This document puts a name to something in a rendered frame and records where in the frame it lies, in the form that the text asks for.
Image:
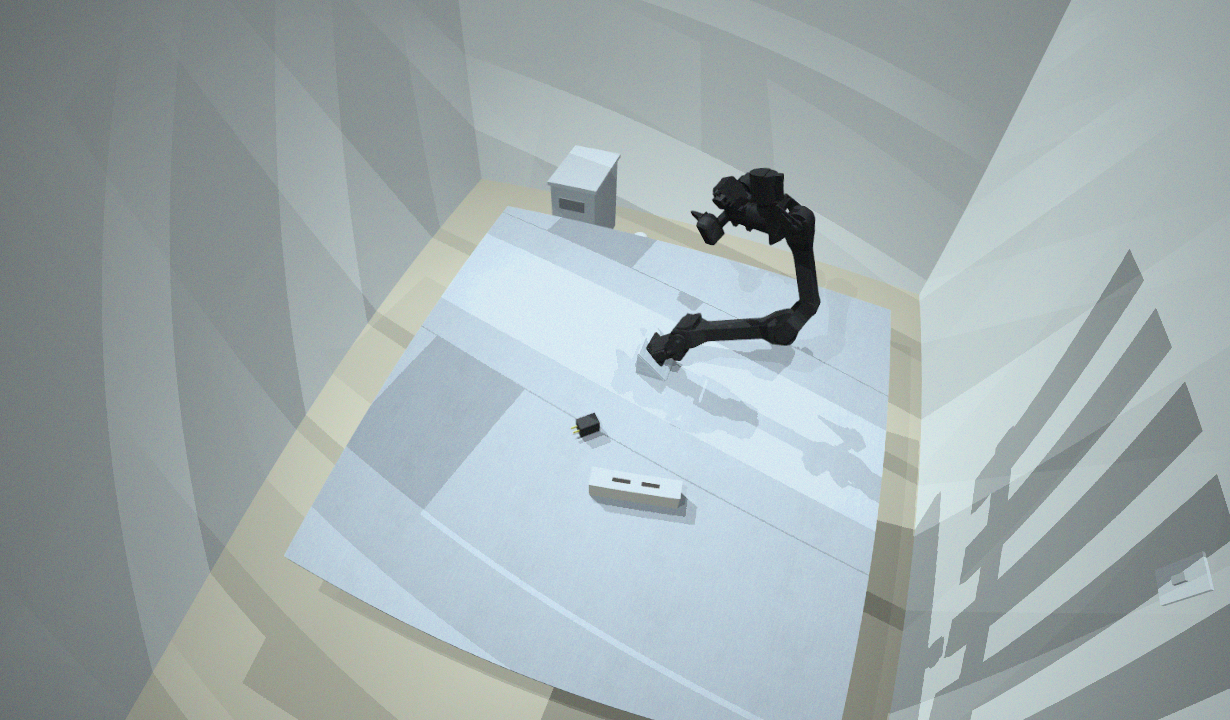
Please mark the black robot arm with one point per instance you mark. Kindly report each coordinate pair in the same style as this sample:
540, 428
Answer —
768, 215

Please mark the black two-prong plug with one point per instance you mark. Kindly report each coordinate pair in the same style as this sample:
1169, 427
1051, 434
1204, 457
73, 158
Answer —
587, 425

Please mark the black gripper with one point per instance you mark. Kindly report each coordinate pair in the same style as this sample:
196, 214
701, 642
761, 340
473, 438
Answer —
710, 227

